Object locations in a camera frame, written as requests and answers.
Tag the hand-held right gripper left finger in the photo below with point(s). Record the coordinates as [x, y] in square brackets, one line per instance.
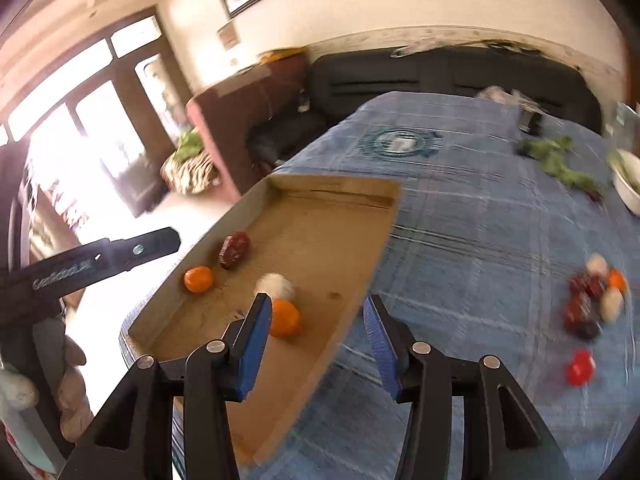
[254, 347]

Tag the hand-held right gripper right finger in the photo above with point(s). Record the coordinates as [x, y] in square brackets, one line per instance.
[380, 352]

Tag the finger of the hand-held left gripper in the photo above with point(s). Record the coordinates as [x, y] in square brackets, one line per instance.
[145, 247]

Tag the mandarin orange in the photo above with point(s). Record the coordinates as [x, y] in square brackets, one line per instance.
[198, 279]
[287, 319]
[617, 280]

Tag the white cylindrical chunk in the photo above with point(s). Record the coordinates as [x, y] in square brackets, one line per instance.
[596, 264]
[274, 286]
[612, 305]

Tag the dried red jujube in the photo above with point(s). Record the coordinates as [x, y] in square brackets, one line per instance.
[575, 312]
[597, 286]
[579, 284]
[234, 250]

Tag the shallow cardboard tray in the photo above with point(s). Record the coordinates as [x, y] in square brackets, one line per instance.
[310, 240]

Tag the red tomato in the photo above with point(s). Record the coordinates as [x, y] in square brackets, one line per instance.
[580, 367]

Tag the dark purple plum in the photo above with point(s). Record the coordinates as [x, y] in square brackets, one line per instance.
[588, 330]

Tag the person's left hand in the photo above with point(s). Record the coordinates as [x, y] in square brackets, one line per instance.
[75, 395]

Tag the green cloth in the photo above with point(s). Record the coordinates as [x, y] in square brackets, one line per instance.
[190, 144]

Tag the blue plaid tablecloth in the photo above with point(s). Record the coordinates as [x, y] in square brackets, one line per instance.
[475, 240]

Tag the dark wooden glass door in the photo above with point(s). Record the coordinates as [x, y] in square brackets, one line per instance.
[125, 90]

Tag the brown armchair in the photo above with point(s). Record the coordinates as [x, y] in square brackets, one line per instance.
[240, 110]

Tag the yellow packet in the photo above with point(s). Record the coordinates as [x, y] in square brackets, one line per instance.
[282, 54]

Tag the green leafy stems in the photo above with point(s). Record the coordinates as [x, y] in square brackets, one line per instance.
[555, 160]

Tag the small black clip device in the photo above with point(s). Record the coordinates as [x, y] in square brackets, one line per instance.
[530, 121]

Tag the black leather sofa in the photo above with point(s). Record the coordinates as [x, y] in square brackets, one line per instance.
[400, 72]

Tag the white bowl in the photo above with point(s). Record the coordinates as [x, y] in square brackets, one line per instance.
[631, 185]

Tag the small wall plaque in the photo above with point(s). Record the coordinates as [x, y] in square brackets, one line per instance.
[227, 37]

